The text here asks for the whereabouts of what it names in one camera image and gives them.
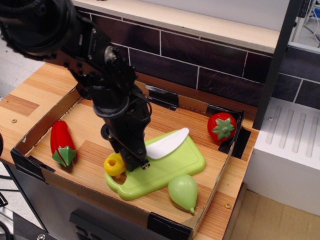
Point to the yellow handled white toy knife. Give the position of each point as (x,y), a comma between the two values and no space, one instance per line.
(115,165)

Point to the green plastic cutting board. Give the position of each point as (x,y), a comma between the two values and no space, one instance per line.
(186,159)

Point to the light wooden shelf board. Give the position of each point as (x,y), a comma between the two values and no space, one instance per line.
(208,27)

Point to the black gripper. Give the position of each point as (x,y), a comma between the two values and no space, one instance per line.
(125,132)

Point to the black shelf post right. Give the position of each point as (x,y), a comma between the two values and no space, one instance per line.
(277,60)

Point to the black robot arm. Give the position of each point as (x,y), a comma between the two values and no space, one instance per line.
(53,31)

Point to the green toy pear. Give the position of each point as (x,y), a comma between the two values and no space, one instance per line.
(183,190)

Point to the red toy strawberry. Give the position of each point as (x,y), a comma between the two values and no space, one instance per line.
(221,126)

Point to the white toy sink drainer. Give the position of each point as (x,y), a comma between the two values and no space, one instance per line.
(285,162)

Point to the red toy chili pepper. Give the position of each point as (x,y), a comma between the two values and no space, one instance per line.
(61,143)

